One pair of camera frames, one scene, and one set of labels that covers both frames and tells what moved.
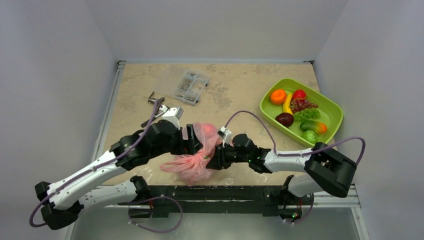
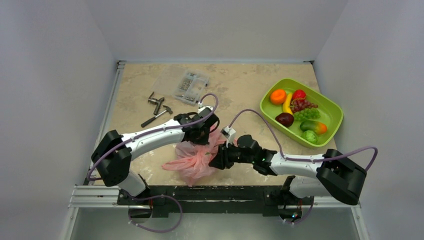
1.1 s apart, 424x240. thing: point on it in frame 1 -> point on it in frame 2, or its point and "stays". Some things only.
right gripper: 216,158 stays
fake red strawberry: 299,94 stays
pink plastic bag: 192,168 stays
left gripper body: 177,146 -> 203,138
